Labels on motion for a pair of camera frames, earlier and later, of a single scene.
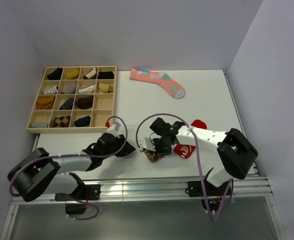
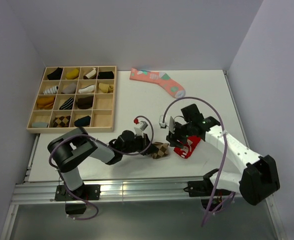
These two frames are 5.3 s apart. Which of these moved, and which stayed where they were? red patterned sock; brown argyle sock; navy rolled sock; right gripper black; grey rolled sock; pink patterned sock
Moved: brown argyle sock; right gripper black
Stayed: pink patterned sock; navy rolled sock; grey rolled sock; red patterned sock
